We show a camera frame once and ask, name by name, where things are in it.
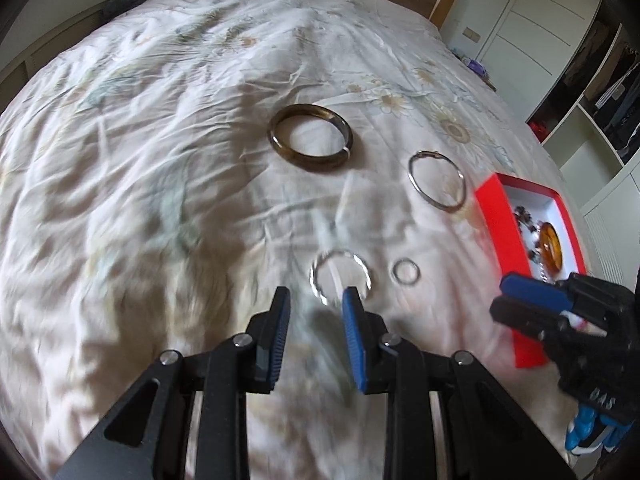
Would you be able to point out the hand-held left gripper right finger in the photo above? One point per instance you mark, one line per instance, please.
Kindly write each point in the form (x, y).
(352, 340)

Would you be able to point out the wall socket plate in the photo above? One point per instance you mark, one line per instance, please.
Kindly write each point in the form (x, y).
(471, 34)

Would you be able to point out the red object in shelf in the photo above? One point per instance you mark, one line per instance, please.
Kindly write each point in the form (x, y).
(539, 130)

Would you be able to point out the purple item on nightstand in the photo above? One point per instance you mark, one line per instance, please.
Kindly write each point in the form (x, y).
(477, 66)

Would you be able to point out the amber bangle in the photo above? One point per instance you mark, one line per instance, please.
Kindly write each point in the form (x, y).
(550, 260)

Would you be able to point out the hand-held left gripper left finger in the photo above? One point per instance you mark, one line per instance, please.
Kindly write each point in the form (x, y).
(280, 330)

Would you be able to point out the white wardrobe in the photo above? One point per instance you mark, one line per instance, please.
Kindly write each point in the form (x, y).
(535, 25)

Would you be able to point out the floral bedspread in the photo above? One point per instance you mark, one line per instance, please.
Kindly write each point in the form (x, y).
(150, 185)

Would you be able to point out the red cardboard box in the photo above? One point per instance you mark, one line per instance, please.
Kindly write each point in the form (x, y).
(492, 230)

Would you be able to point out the dark brown bangle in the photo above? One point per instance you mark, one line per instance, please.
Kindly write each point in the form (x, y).
(280, 152)

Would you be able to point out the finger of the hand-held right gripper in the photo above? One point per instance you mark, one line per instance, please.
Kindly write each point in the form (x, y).
(525, 287)
(520, 315)

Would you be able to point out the large smooth silver hoop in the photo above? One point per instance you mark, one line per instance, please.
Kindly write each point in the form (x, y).
(411, 180)

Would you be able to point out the hanging dark clothes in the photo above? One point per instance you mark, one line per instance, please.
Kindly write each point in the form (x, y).
(620, 100)

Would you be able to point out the low wooden side cabinet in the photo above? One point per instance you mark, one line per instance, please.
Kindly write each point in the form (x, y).
(45, 45)

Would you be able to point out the person's right hand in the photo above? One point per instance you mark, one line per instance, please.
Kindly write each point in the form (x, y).
(585, 427)

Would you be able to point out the white open shelf unit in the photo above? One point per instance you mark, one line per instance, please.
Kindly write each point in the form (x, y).
(590, 180)

